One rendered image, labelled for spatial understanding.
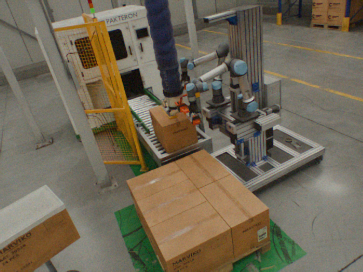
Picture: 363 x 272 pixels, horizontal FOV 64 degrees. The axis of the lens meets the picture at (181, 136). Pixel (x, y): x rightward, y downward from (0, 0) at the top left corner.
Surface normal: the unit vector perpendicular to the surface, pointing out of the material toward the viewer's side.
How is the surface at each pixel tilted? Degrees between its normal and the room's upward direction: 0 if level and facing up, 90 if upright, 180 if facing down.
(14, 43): 89
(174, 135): 90
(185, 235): 0
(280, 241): 0
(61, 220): 90
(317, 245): 0
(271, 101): 90
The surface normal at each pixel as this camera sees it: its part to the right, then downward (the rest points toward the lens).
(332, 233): -0.17, -0.85
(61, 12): 0.45, 0.39
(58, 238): 0.68, 0.27
